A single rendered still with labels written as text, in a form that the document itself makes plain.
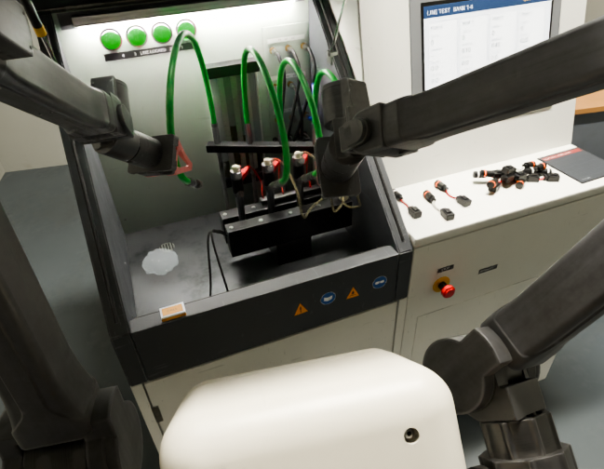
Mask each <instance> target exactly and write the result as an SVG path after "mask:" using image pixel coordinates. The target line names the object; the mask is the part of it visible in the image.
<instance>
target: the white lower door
mask: <svg viewBox="0 0 604 469"><path fill-rule="evenodd" d="M396 307H397V301H392V302H389V303H387V304H384V305H381V306H378V307H375V308H372V309H369V310H366V311H363V312H360V313H357V314H354V315H349V316H347V317H344V318H341V319H338V320H335V321H332V322H329V323H327V324H323V325H320V326H317V327H314V328H309V329H307V330H304V331H301V332H298V333H295V334H292V335H289V336H287V337H283V338H280V339H277V340H274V341H271V342H267V343H264V344H261V345H258V346H255V347H252V348H249V349H247V350H244V351H240V352H237V353H234V354H231V355H227V356H224V357H221V358H218V359H215V360H212V361H209V362H207V363H204V364H200V365H197V366H194V367H191V368H187V369H184V370H181V371H178V372H175V373H172V374H169V375H167V376H164V377H161V378H157V379H154V380H151V381H149V380H148V381H147V382H145V383H144V386H145V388H146V391H147V394H148V396H149V398H150V400H151V403H152V405H153V406H152V407H151V409H152V412H153V414H154V417H155V420H156V422H159V423H160V426H161V428H162V431H163V433H165V432H166V430H167V429H168V426H169V424H170V422H171V420H172V418H173V416H174V415H175V413H176V411H177V409H178V407H179V405H180V403H181V402H182V400H183V399H184V398H185V397H186V395H187V394H188V392H189V391H190V390H191V389H192V388H193V387H194V386H195V385H197V384H198V383H200V382H203V381H206V380H211V379H216V378H220V377H226V376H231V375H236V374H240V373H245V372H250V371H254V370H260V369H268V368H273V367H278V366H283V365H287V364H293V363H298V362H302V361H307V360H312V359H317V358H321V357H327V356H332V355H340V354H345V353H350V352H354V351H360V350H365V349H369V348H378V349H382V350H384V351H388V352H391V353H392V346H393V338H394V330H395V322H396Z"/></svg>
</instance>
